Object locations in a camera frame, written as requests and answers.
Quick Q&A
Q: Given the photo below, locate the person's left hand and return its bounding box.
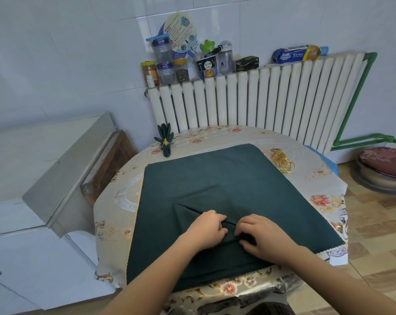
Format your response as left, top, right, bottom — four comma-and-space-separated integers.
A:
184, 210, 229, 254

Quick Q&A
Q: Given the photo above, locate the person's right hand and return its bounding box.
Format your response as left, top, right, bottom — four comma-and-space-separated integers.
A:
234, 214, 301, 267

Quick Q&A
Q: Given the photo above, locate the dark green cloth napkin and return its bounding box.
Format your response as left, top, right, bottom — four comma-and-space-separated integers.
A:
126, 143, 346, 294

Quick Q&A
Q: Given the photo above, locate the person's left forearm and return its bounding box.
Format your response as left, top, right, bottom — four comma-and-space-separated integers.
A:
99, 233, 200, 315

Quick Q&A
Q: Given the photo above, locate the person's right forearm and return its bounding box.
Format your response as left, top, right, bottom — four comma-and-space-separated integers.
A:
276, 250, 396, 315

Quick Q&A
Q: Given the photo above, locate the pile of gold rings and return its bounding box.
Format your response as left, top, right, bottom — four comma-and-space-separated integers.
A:
270, 148, 296, 174

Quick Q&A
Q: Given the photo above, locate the floral plastic tablecloth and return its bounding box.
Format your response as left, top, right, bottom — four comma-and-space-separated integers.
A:
93, 125, 349, 315

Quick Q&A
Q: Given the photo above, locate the folded green napkin fan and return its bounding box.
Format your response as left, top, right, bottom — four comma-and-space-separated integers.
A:
154, 123, 175, 158

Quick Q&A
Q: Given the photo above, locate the blue plastic stool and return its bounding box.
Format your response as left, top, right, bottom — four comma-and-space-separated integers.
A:
304, 145, 339, 177

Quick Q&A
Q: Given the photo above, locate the brown wooden board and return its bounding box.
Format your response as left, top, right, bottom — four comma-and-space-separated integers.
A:
80, 130, 137, 207

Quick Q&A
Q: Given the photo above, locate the white ribbed radiator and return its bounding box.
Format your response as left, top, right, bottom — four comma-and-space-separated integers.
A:
147, 52, 366, 155

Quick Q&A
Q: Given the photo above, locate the stool with floral cushion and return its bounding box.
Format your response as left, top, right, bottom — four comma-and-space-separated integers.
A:
357, 147, 396, 194

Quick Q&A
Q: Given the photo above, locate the black printed paper cup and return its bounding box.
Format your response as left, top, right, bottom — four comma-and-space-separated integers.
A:
196, 56, 218, 80

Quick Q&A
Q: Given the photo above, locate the herb jar with yellow lid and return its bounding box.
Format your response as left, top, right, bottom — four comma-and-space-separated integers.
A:
173, 58, 190, 83

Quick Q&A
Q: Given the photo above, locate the clear jar with purple label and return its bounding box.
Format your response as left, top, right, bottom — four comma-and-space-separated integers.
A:
156, 62, 176, 86

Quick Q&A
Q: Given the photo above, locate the black carton box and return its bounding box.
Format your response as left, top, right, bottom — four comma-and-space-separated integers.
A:
235, 56, 260, 73

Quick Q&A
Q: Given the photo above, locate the grey clear water bottle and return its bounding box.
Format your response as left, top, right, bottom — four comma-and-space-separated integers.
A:
216, 41, 235, 75

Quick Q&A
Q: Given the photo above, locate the orange jar with yellow lid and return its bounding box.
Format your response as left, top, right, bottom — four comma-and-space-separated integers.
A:
140, 61, 159, 88

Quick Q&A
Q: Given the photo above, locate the green heating pipe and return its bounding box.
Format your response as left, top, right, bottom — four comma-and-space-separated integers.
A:
330, 52, 396, 152

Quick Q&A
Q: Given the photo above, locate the green frog toy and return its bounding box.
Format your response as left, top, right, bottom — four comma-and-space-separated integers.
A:
199, 39, 216, 57

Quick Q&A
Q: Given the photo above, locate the clear bottle with blue lid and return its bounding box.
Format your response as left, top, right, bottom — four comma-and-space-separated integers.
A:
146, 33, 173, 65

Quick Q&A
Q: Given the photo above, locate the round printed hand fan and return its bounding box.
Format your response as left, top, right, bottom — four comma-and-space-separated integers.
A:
158, 13, 199, 60

